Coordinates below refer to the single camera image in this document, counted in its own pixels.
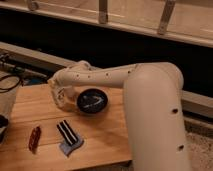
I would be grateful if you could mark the dark object at left edge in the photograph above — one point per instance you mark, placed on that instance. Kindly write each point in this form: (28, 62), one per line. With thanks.
(3, 125)

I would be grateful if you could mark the metal bracket right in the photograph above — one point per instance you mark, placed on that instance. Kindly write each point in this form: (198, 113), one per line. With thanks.
(166, 15)

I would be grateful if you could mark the dark blue bowl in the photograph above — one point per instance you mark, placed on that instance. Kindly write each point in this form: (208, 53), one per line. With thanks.
(92, 101)

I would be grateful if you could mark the metal bracket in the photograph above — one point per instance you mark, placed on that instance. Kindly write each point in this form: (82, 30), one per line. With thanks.
(166, 15)
(103, 12)
(32, 5)

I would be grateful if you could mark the metal bracket middle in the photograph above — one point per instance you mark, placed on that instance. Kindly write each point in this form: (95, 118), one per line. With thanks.
(103, 12)

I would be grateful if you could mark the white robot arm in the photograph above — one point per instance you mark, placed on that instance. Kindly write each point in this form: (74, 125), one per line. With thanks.
(152, 107)

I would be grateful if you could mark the wooden table board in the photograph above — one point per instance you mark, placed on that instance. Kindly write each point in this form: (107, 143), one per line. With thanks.
(89, 130)

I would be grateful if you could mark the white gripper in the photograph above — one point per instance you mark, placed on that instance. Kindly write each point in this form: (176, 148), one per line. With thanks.
(62, 96)

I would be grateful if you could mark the metal bracket left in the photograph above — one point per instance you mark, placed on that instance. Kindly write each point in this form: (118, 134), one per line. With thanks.
(32, 5)

